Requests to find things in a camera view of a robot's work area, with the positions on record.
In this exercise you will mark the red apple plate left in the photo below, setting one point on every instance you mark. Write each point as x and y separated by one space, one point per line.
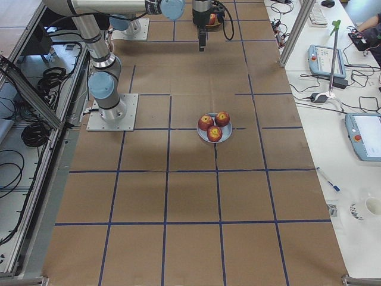
205 122

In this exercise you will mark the red apple carried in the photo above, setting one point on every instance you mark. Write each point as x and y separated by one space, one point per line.
212 20

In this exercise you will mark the black gripper idle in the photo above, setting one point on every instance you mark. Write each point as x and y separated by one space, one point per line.
199 16

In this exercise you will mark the teach pendant lower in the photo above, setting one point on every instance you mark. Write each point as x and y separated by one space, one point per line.
364 134

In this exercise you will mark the wicker basket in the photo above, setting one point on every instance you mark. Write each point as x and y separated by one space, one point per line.
219 21

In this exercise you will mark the teach pendant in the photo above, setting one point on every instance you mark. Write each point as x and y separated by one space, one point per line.
320 61
364 134

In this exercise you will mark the small metal clip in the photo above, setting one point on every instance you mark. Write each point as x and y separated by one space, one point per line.
332 209

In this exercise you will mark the blue white pen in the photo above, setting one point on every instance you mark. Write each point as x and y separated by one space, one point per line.
325 177

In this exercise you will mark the white mug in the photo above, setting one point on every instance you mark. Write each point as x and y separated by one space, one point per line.
373 206

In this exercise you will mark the person forearm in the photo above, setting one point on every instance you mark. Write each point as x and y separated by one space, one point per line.
371 22

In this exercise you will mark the red apple plate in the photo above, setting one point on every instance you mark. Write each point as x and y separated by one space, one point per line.
214 134
205 122
222 119

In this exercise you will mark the white keyboard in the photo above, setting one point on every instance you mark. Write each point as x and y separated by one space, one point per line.
317 18

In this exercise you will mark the red apple plate right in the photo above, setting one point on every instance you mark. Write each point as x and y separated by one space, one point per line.
222 119

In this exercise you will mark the teach pendant upper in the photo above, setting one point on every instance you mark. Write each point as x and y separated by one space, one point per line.
320 61

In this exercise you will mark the black power adapter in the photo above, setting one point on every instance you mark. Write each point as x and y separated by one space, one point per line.
340 83

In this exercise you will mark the black computer mouse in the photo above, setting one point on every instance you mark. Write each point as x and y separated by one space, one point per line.
328 3

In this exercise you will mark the red apple plate front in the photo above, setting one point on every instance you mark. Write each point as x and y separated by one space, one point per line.
214 134

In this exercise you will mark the aluminium frame post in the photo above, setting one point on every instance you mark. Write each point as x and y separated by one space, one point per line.
296 30

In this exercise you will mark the light blue plate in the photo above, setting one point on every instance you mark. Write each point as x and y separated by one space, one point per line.
227 130

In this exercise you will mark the green tipped metal rod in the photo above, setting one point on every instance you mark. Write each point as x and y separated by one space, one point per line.
336 25

